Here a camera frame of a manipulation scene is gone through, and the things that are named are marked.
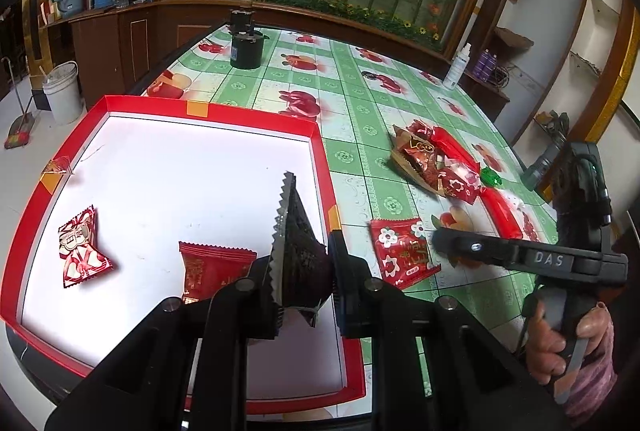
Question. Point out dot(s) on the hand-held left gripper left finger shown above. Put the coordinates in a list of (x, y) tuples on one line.
[(250, 293)]

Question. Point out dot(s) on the green checkered fruit tablecloth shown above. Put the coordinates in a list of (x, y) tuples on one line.
[(360, 111)]

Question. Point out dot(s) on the small red candy packet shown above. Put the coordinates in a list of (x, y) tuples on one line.
[(419, 129)]

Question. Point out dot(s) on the green candy wrapper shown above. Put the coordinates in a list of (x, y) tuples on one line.
[(491, 176)]

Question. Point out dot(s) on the white spray bottle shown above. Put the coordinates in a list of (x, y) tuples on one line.
[(456, 68)]

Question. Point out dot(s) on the dark triangular snack packet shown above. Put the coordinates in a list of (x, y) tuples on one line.
[(300, 251)]

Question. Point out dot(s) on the wooden cabinet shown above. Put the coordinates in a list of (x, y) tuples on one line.
[(110, 46)]

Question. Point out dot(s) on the red box with white inside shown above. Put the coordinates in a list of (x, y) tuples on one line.
[(150, 171)]

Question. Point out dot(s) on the brown and gold snack packet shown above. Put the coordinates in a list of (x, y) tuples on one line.
[(415, 153)]

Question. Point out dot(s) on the red and white candy packet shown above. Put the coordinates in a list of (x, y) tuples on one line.
[(80, 251)]

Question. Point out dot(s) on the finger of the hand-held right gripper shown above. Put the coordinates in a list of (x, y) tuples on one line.
[(480, 247)]

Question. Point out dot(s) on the purple bottle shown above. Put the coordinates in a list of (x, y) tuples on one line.
[(480, 63), (492, 67)]

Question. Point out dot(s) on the red flower snack packet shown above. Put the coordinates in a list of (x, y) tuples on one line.
[(457, 185), (402, 256)]

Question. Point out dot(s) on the black round canister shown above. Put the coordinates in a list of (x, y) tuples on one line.
[(246, 51)]

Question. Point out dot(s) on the red sausage stick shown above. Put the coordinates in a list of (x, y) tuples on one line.
[(452, 146), (500, 211)]

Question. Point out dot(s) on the broom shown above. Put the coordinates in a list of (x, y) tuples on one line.
[(20, 131)]

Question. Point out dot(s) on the white plastic bucket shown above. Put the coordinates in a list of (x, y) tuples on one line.
[(62, 96)]

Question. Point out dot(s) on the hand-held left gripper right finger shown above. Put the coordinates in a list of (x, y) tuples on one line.
[(350, 283)]

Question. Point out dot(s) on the red packet with gold print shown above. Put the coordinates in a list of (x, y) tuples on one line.
[(210, 268)]

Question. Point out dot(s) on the person's right hand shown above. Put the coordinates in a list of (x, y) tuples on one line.
[(542, 351)]

